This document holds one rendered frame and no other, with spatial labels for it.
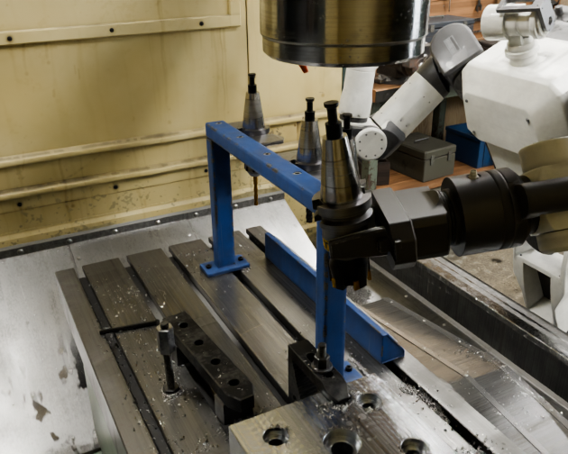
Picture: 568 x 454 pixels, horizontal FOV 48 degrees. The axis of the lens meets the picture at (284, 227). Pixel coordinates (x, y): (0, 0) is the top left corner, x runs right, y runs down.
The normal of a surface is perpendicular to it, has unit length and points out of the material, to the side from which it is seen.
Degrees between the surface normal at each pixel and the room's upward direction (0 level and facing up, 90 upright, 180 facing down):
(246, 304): 0
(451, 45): 55
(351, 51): 90
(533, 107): 82
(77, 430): 24
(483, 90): 69
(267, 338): 0
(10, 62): 90
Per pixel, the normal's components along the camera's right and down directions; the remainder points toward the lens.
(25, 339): 0.17, -0.66
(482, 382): 0.06, -0.84
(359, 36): 0.08, 0.43
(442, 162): 0.55, 0.35
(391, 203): -0.14, -0.89
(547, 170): 0.00, -0.11
